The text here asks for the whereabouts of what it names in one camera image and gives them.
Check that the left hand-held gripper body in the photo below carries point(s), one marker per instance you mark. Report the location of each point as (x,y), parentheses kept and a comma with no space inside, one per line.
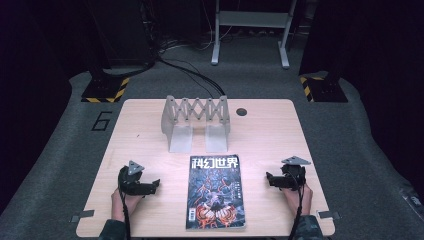
(131,183)

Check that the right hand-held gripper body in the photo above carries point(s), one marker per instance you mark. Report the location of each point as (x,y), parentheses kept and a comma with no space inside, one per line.
(293,176)

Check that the white expandable book rack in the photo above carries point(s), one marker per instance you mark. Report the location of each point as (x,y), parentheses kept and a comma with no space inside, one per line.
(181,138)

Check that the black illustrated magazine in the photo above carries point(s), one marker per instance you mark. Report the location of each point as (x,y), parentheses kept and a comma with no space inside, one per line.
(216,193)

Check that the person's left hand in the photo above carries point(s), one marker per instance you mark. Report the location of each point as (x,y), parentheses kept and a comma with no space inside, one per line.
(131,203)

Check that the person's right hand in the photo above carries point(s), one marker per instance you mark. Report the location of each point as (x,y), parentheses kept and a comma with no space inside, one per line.
(295,200)

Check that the grey tape strip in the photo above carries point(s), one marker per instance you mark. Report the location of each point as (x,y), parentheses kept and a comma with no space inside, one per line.
(82,215)
(328,215)

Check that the black base with yellow stripes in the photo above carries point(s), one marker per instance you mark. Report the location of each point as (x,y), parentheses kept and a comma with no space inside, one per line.
(105,90)
(325,90)

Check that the black equipment cabinet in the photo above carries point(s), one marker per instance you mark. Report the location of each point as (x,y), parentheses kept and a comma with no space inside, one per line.
(121,30)

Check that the white metal stand frame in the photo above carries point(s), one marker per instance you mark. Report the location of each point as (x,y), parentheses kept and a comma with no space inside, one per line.
(253,19)

